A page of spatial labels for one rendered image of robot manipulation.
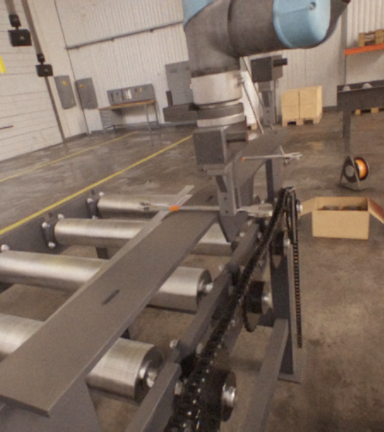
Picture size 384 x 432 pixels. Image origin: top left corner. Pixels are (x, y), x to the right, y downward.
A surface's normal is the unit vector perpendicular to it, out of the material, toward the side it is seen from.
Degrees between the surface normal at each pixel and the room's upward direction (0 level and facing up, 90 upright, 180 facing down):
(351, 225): 90
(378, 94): 90
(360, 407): 0
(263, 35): 119
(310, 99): 90
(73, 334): 0
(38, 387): 0
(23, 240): 90
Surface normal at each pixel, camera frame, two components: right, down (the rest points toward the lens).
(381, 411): -0.14, -0.92
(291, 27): -0.39, 0.74
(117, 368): -0.37, -0.42
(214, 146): -0.40, 0.40
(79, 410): 0.91, 0.03
